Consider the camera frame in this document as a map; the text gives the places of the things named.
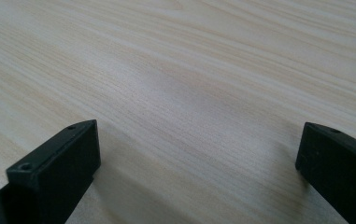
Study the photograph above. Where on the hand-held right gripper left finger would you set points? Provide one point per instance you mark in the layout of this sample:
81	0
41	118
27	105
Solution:
57	174

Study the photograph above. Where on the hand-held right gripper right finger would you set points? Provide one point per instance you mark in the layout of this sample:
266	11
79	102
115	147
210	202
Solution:
340	168

